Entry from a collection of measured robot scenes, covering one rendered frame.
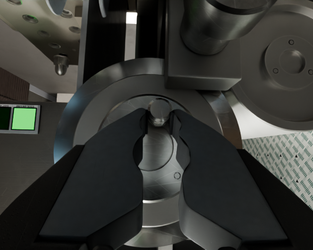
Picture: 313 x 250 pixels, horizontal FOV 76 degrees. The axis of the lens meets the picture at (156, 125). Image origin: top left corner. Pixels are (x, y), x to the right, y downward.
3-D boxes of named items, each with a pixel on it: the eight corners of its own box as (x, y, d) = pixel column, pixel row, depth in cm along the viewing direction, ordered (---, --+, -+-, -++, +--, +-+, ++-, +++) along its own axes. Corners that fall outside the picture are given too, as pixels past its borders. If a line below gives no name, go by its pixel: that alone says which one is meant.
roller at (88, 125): (223, 75, 16) (227, 228, 14) (178, 121, 42) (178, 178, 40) (77, 71, 16) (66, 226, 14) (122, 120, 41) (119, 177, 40)
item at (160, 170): (78, 185, 13) (114, 80, 14) (87, 180, 15) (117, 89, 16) (188, 218, 13) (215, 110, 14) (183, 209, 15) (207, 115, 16)
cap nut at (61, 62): (66, 55, 48) (64, 73, 48) (72, 61, 52) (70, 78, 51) (50, 54, 48) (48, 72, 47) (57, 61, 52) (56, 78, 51)
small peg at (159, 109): (176, 117, 11) (151, 124, 11) (170, 124, 14) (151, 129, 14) (168, 93, 11) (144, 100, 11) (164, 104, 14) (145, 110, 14)
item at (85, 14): (96, -95, 19) (82, 92, 17) (125, 39, 43) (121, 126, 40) (90, -95, 19) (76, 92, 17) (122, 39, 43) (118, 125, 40)
